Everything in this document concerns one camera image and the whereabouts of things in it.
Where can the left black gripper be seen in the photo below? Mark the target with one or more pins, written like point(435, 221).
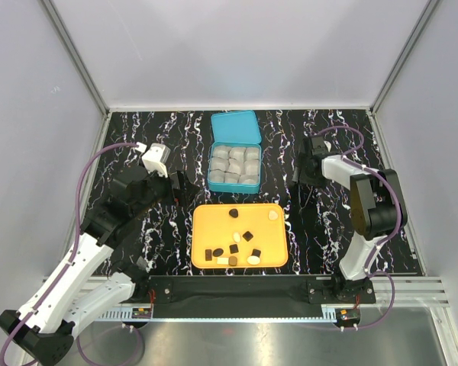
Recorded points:
point(181, 195)

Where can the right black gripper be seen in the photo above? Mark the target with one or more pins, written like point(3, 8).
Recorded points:
point(299, 174)

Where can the dark heart chocolate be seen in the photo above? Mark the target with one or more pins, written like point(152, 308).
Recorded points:
point(234, 213)

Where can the dark square chocolate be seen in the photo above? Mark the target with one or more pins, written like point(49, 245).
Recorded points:
point(233, 248)
point(247, 236)

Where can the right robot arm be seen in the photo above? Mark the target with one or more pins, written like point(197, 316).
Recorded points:
point(377, 209)

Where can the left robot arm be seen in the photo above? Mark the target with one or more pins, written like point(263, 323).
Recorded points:
point(49, 323)

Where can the dark rectangular chocolate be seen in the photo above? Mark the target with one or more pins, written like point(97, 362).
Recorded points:
point(208, 255)

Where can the dark oval chocolate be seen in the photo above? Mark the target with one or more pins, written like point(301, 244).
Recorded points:
point(218, 252)

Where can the white rectangular chocolate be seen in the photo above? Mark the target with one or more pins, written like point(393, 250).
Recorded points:
point(222, 261)

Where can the brown round chocolate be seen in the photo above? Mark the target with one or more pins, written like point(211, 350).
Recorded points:
point(233, 261)

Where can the white round chocolate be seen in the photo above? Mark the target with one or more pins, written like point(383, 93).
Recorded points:
point(253, 260)

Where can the teal tin box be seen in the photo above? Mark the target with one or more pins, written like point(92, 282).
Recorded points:
point(235, 157)

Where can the orange plastic tray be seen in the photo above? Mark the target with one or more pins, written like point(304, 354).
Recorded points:
point(213, 228)

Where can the left small circuit board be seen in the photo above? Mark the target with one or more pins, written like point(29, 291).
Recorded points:
point(141, 313)

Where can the small circuit board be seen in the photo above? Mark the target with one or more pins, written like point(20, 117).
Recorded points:
point(141, 313)
point(349, 314)

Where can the right small circuit board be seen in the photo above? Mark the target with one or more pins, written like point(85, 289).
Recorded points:
point(349, 314)

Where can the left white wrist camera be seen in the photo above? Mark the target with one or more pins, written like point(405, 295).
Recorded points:
point(155, 158)

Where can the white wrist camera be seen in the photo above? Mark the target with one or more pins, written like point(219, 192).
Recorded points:
point(328, 145)
point(155, 158)

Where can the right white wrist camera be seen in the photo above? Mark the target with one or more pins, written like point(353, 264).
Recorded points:
point(328, 145)

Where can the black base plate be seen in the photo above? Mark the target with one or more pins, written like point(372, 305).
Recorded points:
point(250, 296)

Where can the white slotted cable duct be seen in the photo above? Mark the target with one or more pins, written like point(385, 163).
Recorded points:
point(116, 314)

